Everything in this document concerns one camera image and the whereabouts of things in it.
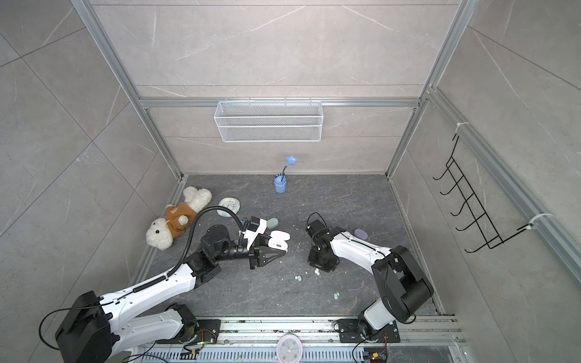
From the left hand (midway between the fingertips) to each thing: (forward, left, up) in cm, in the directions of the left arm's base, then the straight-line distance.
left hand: (283, 245), depth 66 cm
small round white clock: (+34, +25, -24) cm, 48 cm away
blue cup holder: (+43, +2, -21) cm, 48 cm away
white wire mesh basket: (+59, +6, +4) cm, 60 cm away
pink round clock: (-24, -1, -23) cm, 33 cm away
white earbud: (+1, -12, -25) cm, 28 cm away
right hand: (+4, -11, -25) cm, 28 cm away
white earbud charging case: (+1, +1, +2) cm, 2 cm away
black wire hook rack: (+15, -59, +6) cm, 62 cm away
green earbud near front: (-8, -18, -25) cm, 32 cm away
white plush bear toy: (+17, +49, -19) cm, 56 cm away
